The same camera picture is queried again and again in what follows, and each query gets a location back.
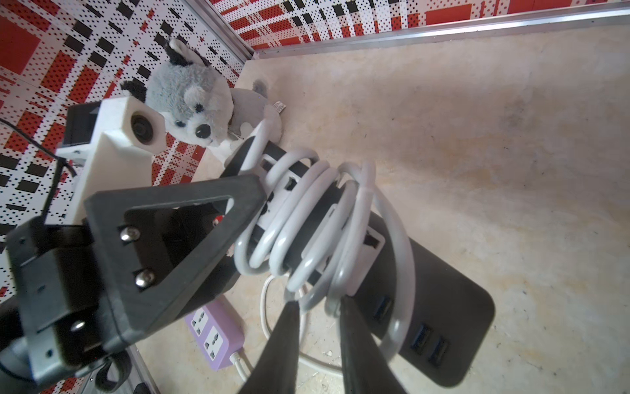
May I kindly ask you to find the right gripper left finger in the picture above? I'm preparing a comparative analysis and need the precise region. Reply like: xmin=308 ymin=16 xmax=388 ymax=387
xmin=240 ymin=301 xmax=300 ymax=393

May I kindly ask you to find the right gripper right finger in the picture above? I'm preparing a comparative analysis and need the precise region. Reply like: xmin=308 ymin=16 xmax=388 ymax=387
xmin=340 ymin=296 xmax=405 ymax=394

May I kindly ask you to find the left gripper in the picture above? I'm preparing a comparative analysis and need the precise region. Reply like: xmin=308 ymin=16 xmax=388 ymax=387
xmin=1 ymin=175 xmax=267 ymax=393

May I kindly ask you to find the purple power strip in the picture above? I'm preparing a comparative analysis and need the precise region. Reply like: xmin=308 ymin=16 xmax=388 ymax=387
xmin=185 ymin=295 xmax=244 ymax=371

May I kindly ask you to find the black power strip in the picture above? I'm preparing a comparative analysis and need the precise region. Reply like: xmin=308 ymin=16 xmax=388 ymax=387
xmin=225 ymin=138 xmax=495 ymax=387

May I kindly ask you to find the grey husky plush toy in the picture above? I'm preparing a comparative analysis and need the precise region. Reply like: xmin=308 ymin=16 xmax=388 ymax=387
xmin=121 ymin=39 xmax=283 ymax=164

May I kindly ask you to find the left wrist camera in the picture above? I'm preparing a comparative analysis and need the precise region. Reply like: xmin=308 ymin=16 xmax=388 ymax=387
xmin=56 ymin=97 xmax=167 ymax=225

